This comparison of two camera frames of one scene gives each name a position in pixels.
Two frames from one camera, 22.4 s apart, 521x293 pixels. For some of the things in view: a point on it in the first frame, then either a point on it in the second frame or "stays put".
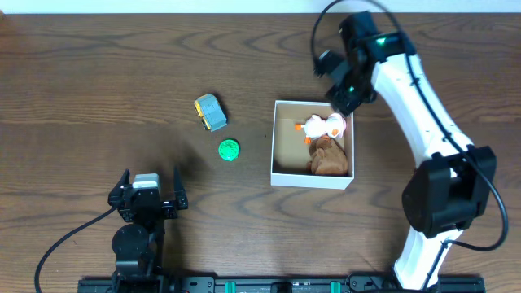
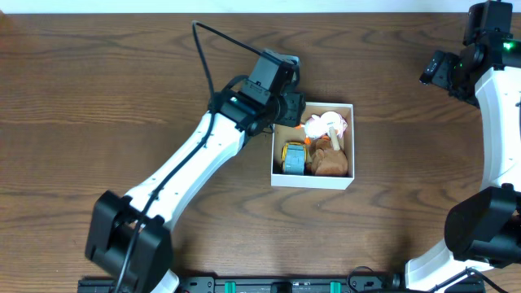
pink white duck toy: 334,124 stays put
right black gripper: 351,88 to 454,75
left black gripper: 147,204 to 291,110
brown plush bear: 327,157 stays put
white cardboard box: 290,153 stays put
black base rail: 279,284 stays put
